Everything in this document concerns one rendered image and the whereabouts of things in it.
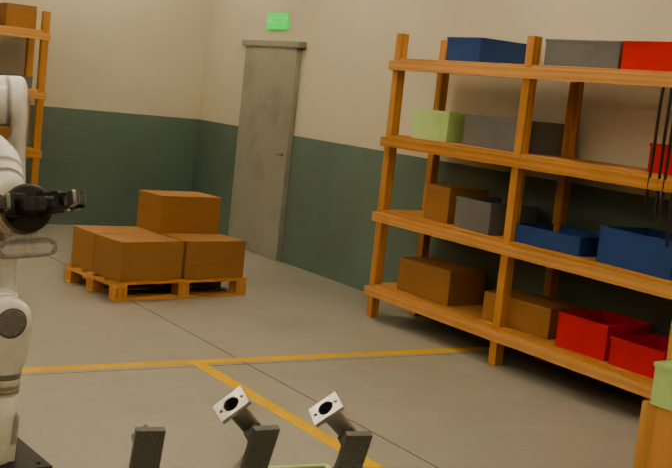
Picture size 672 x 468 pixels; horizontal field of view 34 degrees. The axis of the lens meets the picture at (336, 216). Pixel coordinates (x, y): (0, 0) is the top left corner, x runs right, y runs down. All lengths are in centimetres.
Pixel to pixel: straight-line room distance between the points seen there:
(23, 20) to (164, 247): 369
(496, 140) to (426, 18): 197
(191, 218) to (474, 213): 253
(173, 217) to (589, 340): 365
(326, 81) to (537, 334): 402
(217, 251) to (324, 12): 289
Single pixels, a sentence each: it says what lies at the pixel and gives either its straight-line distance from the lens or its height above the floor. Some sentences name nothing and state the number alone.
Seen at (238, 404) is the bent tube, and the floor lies 118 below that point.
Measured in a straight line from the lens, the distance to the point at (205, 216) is 920.
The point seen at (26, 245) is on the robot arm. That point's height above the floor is 140.
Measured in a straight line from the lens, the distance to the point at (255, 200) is 1140.
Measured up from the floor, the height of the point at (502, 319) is 32.
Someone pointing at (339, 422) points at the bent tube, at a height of 115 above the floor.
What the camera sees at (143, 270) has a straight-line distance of 851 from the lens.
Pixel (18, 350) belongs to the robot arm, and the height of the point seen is 113.
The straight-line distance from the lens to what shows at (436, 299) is 817.
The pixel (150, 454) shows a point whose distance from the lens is 175.
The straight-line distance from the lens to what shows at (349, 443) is 183.
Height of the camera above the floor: 168
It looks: 6 degrees down
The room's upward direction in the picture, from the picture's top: 6 degrees clockwise
